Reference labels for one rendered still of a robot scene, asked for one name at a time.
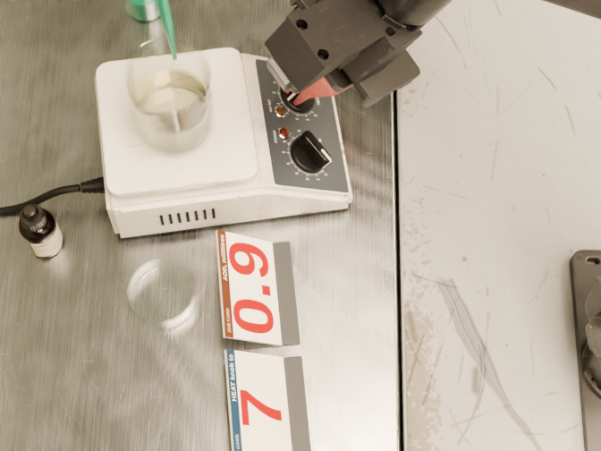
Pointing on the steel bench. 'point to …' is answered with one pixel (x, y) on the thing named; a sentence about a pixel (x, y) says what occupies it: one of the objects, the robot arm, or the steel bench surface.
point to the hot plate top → (107, 72)
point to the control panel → (271, 95)
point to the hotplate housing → (193, 205)
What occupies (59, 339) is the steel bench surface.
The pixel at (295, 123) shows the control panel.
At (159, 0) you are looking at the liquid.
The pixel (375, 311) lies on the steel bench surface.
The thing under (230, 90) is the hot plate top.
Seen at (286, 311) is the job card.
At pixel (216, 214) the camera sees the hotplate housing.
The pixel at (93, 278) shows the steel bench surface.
